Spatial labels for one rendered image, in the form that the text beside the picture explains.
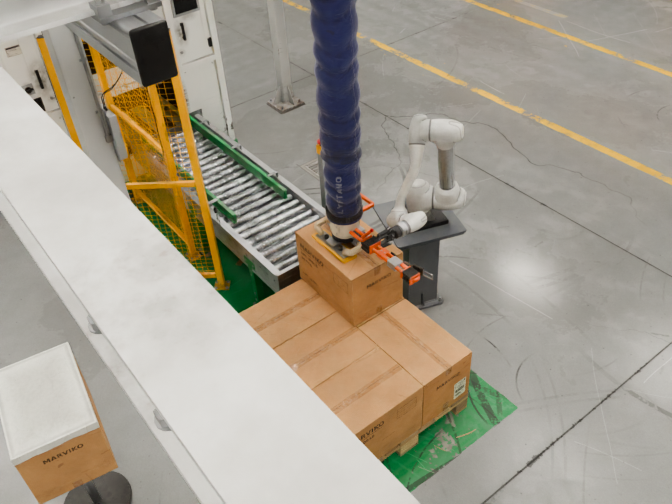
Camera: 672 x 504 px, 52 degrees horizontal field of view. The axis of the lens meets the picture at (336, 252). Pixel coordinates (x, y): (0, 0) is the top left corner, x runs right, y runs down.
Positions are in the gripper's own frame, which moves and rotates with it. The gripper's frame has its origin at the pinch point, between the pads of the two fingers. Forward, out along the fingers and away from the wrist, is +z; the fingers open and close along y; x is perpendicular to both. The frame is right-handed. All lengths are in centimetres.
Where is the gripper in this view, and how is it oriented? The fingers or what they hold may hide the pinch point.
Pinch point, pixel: (372, 245)
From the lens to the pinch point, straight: 408.9
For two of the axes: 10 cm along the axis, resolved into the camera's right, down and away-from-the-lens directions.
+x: -6.1, -4.9, 6.2
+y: 0.6, 7.5, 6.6
